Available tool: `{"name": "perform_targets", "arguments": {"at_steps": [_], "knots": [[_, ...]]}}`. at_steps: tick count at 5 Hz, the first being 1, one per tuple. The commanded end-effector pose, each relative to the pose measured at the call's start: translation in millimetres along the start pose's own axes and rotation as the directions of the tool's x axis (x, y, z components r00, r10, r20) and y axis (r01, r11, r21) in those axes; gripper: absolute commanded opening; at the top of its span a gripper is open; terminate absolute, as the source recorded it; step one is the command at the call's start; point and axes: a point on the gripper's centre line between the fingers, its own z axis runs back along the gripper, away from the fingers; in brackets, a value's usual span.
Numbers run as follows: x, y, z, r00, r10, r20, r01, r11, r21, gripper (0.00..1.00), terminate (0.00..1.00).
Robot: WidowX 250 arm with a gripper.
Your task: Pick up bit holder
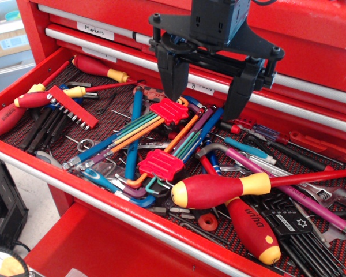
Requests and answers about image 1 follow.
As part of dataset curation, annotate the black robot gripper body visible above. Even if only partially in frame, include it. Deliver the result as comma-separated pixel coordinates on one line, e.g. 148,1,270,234
149,1,285,88

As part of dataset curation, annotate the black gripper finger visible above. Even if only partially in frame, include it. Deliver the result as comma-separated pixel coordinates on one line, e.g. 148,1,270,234
156,43,189,102
223,59,264,121

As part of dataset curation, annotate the upper red hex key holder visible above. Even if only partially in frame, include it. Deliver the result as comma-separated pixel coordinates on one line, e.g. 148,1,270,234
149,98,189,125

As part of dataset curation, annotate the red hex key holder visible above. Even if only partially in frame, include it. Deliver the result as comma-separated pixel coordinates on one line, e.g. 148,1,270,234
138,149,184,181
149,98,189,125

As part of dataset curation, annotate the lower red hex key holder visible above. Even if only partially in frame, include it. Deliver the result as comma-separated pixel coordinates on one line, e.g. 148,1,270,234
138,149,184,181

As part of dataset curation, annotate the red bit holder with bits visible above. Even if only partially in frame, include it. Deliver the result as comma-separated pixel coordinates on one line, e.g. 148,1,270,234
48,86,99,130

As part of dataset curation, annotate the long blue hex key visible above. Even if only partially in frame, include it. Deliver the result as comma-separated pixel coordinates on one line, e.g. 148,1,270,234
124,85,144,181

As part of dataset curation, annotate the white Markers label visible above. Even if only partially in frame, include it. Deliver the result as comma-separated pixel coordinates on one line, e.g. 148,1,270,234
77,22,114,40

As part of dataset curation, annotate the red yellow screwdriver top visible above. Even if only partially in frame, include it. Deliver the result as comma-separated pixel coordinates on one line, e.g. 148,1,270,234
72,55,145,83

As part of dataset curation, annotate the large red yellow screwdriver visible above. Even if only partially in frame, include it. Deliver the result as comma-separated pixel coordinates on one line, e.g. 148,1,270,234
171,167,346,209

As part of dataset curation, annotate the open red drawer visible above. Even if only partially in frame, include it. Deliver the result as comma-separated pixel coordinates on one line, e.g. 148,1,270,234
0,47,346,276

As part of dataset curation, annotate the silver combination wrench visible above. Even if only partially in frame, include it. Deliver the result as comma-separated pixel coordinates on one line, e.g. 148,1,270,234
65,134,174,153

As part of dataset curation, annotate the red tool chest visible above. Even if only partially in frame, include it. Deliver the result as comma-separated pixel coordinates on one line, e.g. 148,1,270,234
16,0,346,277

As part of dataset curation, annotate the silver adjustable wrench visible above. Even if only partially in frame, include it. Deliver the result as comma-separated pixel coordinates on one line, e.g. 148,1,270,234
239,151,346,208

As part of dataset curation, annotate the red plastic nut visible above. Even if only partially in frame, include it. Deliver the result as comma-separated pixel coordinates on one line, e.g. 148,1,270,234
197,213,218,231

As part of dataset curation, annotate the black hex key set left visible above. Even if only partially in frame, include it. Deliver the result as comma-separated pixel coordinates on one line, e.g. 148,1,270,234
19,105,74,154

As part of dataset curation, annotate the red yellow Wiha screwdriver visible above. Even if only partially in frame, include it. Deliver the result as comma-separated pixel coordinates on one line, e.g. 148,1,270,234
225,197,281,265

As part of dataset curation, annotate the pink long hex key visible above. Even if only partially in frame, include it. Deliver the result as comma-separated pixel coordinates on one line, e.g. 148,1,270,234
195,143,346,233

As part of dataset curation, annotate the black Tekton torx key set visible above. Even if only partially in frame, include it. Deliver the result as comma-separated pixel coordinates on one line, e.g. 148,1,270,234
246,193,346,276

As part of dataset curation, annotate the red yellow screwdriver far left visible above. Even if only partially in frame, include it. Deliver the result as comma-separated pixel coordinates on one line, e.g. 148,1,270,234
0,61,70,136

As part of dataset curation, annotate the black electronic box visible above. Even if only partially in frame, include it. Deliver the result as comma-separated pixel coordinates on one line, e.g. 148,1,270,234
0,160,28,249

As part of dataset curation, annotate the clear blue handle screwdriver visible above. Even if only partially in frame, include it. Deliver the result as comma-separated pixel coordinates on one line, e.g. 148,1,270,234
219,120,291,145

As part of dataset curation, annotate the teal handle small tool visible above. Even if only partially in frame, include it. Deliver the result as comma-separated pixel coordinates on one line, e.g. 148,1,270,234
211,132,276,165

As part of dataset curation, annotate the blue handled tool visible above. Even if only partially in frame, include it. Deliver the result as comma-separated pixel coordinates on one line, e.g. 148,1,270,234
80,167,121,193

